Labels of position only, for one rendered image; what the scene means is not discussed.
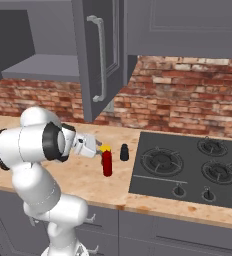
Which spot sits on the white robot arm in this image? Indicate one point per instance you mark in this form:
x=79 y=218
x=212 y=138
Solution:
x=31 y=186

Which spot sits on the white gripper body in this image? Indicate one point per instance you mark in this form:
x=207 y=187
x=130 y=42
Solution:
x=89 y=145

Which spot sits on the grey open wall cabinet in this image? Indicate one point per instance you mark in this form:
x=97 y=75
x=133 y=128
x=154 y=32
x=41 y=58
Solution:
x=48 y=50

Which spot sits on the red ketchup bottle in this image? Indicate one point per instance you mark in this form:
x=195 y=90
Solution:
x=107 y=165

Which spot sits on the black hob knob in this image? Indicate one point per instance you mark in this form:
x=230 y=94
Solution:
x=178 y=191
x=208 y=194

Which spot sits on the grey base cabinet door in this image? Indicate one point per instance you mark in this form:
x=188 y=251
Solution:
x=11 y=223

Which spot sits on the black shaker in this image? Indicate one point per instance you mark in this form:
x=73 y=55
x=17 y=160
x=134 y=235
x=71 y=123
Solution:
x=124 y=153

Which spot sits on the grey closed wall cabinet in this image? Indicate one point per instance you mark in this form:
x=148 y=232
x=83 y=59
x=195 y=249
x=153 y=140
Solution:
x=188 y=26

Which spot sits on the black gas hob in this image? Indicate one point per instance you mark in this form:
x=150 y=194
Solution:
x=191 y=170

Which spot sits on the grey wide base cabinet front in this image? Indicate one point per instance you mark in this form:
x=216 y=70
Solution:
x=181 y=236

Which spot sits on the grey plain cabinet door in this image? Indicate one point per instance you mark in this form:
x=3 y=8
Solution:
x=6 y=43

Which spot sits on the grey drawer front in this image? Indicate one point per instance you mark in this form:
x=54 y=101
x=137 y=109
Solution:
x=104 y=216
x=104 y=245

